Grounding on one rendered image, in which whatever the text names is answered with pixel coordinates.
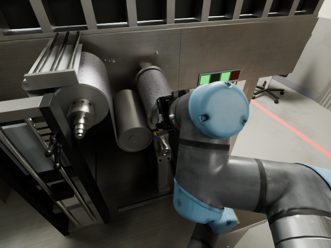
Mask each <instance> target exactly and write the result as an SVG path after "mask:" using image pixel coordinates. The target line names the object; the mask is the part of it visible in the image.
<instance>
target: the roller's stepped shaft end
mask: <svg viewBox="0 0 331 248"><path fill-rule="evenodd" d="M73 129H74V134H75V137H76V138H77V139H82V138H83V137H84V136H85V134H86V130H87V129H88V120H87V118H86V117H83V116H78V117H76V118H75V119H74V124H73Z"/></svg>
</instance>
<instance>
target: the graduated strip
mask: <svg viewBox="0 0 331 248"><path fill-rule="evenodd" d="M173 193H174V192H170V193H167V194H163V195H160V196H156V197H152V198H149V199H145V200H142V201H138V202H135V203H131V204H128V205H124V206H121V207H118V213H119V212H123V211H126V210H130V209H133V208H137V207H140V206H143V205H147V204H150V203H154V202H157V201H161V200H164V199H168V198H171V197H173Z"/></svg>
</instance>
